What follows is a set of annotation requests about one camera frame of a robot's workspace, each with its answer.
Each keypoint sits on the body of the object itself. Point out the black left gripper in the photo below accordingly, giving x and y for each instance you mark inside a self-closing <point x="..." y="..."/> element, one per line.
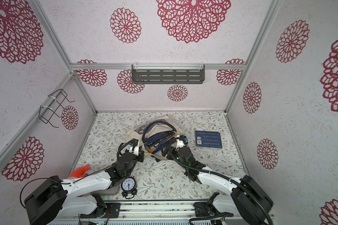
<point x="141" y="155"/>

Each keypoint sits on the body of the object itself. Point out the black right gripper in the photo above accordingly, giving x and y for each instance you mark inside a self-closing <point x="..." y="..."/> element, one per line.
<point x="174" y="152"/>

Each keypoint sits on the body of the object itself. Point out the dark blue book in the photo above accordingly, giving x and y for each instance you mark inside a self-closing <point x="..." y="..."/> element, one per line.
<point x="208" y="139"/>

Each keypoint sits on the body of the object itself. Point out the beige canvas tote bag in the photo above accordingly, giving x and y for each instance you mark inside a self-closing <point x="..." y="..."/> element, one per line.
<point x="143" y="132"/>

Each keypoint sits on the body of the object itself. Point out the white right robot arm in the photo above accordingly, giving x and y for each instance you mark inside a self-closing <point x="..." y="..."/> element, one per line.
<point x="242" y="196"/>

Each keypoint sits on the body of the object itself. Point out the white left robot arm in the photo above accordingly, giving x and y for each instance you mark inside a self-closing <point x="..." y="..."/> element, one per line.
<point x="70" y="197"/>

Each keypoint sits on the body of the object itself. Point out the blue books in bag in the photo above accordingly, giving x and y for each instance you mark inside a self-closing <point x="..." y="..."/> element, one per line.
<point x="156" y="142"/>

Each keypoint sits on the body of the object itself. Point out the black analog alarm clock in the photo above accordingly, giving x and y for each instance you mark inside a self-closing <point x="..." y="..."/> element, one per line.
<point x="129" y="188"/>

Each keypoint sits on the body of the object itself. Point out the grey sponge block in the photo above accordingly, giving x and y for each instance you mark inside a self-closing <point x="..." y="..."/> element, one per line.
<point x="109" y="192"/>

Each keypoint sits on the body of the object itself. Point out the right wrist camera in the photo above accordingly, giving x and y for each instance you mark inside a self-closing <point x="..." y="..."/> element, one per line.
<point x="181" y="141"/>

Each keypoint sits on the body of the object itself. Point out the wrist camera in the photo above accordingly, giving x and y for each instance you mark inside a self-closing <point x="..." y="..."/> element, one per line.
<point x="181" y="141"/>
<point x="134" y="149"/>

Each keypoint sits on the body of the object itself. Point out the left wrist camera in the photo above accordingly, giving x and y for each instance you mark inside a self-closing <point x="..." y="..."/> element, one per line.
<point x="134" y="149"/>

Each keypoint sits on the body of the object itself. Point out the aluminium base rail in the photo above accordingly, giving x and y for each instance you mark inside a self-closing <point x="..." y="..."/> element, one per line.
<point x="173" y="212"/>

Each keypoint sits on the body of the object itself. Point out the grey metal wall shelf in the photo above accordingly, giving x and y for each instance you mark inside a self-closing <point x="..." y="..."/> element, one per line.
<point x="168" y="74"/>

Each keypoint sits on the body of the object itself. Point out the black wire wall rack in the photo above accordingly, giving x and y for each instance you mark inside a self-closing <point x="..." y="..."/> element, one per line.
<point x="49" y="110"/>

